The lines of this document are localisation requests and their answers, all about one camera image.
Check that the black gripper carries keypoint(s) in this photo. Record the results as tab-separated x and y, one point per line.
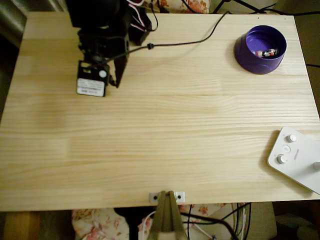
120	67

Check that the candy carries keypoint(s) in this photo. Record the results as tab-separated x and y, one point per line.
267	53

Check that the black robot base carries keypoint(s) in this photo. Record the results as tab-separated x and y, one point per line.
141	36

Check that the purple bowl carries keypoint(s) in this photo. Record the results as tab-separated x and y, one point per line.
260	65

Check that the floral fabric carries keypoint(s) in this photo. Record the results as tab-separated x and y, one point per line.
197	5
100	225

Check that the white lamp base with knobs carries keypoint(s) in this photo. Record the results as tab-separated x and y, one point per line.
297	165

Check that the black camera box white label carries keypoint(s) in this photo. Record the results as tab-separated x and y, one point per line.
91	85

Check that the white screwed bracket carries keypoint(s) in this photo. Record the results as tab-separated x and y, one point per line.
180	197

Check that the olive camera stand pole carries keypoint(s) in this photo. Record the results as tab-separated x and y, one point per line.
167	220

